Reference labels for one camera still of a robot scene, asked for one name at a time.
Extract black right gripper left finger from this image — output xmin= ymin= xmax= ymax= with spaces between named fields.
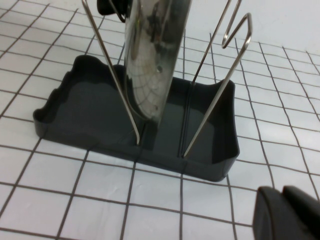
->
xmin=251 ymin=186 xmax=288 ymax=240

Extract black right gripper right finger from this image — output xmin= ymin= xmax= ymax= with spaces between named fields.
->
xmin=282 ymin=184 xmax=320 ymax=240

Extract steel pot lid black knob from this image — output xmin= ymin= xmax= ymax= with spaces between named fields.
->
xmin=96 ymin=0 xmax=193 ymax=126

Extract dark grey rack tray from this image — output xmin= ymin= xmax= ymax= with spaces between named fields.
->
xmin=32 ymin=55 xmax=241 ymax=182

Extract white grid tablecloth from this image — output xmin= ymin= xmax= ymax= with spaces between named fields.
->
xmin=0 ymin=0 xmax=320 ymax=240

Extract metal wire rack dividers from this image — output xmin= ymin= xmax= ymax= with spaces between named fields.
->
xmin=181 ymin=0 xmax=253 ymax=159

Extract steel wire rack frame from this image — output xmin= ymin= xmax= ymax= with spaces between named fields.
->
xmin=81 ymin=0 xmax=141 ymax=146

